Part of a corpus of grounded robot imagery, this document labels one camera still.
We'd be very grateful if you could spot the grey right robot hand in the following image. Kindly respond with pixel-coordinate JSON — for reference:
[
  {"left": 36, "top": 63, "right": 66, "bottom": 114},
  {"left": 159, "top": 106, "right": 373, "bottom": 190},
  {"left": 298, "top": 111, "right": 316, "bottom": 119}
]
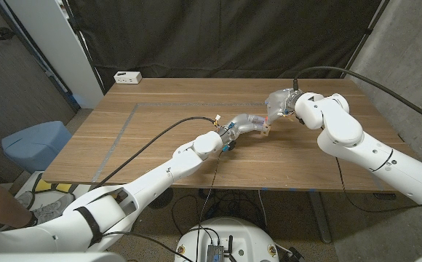
[{"left": 264, "top": 88, "right": 305, "bottom": 127}]

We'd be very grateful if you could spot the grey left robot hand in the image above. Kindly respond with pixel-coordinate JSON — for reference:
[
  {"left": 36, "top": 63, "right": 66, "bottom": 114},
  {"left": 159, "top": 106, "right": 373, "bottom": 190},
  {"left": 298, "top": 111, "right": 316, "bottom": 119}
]
[{"left": 218, "top": 113, "right": 268, "bottom": 146}]

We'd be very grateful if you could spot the grey tape outline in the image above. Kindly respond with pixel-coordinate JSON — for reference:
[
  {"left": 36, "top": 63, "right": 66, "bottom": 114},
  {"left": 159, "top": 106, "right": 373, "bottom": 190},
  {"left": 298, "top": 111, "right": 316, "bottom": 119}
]
[{"left": 90, "top": 102, "right": 383, "bottom": 192}]

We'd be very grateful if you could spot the black backdrop curtain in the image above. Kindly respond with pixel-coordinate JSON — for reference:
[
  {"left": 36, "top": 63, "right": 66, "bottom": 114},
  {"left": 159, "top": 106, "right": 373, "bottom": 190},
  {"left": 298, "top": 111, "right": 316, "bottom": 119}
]
[{"left": 67, "top": 0, "right": 392, "bottom": 92}]

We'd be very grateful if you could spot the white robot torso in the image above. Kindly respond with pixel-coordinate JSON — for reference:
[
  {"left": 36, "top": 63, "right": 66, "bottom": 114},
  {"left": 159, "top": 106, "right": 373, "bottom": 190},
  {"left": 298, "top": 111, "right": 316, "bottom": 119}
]
[{"left": 174, "top": 217, "right": 280, "bottom": 262}]

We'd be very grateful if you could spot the round black floor fan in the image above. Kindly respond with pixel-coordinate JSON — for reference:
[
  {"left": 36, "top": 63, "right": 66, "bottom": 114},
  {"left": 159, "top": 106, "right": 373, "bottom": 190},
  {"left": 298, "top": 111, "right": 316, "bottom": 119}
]
[{"left": 147, "top": 187, "right": 175, "bottom": 210}]

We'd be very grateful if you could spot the black backdrop stand pole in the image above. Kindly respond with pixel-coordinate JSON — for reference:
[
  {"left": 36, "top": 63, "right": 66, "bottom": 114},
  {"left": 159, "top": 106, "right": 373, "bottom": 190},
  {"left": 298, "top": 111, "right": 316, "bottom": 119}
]
[
  {"left": 341, "top": 0, "right": 393, "bottom": 79},
  {"left": 60, "top": 0, "right": 107, "bottom": 95}
]

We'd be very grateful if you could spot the grey table leg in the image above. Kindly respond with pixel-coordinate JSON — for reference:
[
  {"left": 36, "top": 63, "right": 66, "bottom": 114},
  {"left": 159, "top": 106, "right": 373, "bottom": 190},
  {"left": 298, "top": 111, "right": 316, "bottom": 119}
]
[{"left": 307, "top": 191, "right": 332, "bottom": 244}]

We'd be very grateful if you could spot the white power strip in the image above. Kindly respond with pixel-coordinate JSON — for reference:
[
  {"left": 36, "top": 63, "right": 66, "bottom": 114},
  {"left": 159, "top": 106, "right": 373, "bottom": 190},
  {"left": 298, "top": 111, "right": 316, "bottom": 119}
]
[{"left": 113, "top": 71, "right": 143, "bottom": 85}]

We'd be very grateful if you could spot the grey electronics box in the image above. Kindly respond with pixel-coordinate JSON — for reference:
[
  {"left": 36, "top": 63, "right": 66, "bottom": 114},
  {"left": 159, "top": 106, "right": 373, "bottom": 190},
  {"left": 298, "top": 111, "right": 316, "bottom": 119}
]
[{"left": 206, "top": 244, "right": 226, "bottom": 262}]

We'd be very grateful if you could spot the white cabinet panel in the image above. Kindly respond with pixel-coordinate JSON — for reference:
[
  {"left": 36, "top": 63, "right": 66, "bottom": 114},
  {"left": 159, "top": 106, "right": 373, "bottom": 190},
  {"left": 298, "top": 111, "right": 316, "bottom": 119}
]
[{"left": 5, "top": 0, "right": 105, "bottom": 109}]

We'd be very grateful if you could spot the blue-grey plastic bin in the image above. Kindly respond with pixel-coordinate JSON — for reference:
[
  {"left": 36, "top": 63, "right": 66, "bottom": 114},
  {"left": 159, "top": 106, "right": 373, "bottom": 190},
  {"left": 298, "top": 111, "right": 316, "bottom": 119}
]
[{"left": 1, "top": 120, "right": 73, "bottom": 174}]

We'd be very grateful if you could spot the grey sneaker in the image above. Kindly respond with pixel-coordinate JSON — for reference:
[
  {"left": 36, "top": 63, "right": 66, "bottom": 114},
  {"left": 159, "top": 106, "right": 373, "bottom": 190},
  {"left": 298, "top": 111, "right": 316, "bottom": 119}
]
[{"left": 14, "top": 191, "right": 74, "bottom": 225}]

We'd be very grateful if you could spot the thin black left arm wire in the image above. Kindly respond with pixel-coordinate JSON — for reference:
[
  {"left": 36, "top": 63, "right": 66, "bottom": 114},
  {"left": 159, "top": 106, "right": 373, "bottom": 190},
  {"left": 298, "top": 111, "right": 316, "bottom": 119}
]
[{"left": 101, "top": 148, "right": 225, "bottom": 262}]

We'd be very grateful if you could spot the thin black arm wire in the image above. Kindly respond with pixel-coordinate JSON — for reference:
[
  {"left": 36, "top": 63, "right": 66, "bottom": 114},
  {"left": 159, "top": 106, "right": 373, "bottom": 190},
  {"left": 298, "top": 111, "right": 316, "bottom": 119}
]
[
  {"left": 101, "top": 148, "right": 225, "bottom": 262},
  {"left": 334, "top": 156, "right": 422, "bottom": 214}
]

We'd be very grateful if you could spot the black floor cable bundle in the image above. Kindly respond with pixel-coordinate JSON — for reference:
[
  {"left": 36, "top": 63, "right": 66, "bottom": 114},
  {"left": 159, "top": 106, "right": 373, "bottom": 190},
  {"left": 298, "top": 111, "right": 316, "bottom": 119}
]
[{"left": 170, "top": 188, "right": 270, "bottom": 237}]

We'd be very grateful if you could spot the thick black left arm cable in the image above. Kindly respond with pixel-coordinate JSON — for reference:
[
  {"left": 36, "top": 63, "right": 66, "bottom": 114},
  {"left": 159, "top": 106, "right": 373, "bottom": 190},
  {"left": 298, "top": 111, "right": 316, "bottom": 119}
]
[{"left": 92, "top": 116, "right": 218, "bottom": 190}]

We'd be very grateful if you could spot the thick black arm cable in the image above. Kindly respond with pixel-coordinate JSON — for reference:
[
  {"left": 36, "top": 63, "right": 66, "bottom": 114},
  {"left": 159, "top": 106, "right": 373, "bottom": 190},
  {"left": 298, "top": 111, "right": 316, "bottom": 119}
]
[
  {"left": 92, "top": 116, "right": 218, "bottom": 190},
  {"left": 292, "top": 65, "right": 422, "bottom": 129}
]

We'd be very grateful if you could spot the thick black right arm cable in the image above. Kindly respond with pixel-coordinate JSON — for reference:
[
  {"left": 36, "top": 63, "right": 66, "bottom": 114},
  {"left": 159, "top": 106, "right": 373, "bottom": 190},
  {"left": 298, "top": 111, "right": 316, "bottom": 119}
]
[{"left": 292, "top": 65, "right": 422, "bottom": 129}]

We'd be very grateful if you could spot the thin black right arm wire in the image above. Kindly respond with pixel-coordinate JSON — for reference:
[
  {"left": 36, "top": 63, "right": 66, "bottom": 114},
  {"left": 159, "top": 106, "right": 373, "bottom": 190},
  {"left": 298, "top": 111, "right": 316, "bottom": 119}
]
[{"left": 334, "top": 156, "right": 422, "bottom": 214}]

